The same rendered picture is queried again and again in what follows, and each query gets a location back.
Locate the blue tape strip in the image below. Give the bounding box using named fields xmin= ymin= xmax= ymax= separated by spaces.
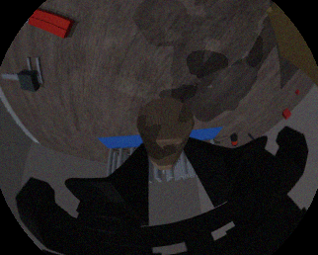
xmin=97 ymin=127 xmax=223 ymax=148

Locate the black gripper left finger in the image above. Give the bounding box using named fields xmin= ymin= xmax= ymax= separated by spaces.
xmin=64 ymin=143 xmax=150 ymax=226

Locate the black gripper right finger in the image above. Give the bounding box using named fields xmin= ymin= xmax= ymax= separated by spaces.
xmin=183 ymin=135 xmax=269 ymax=207

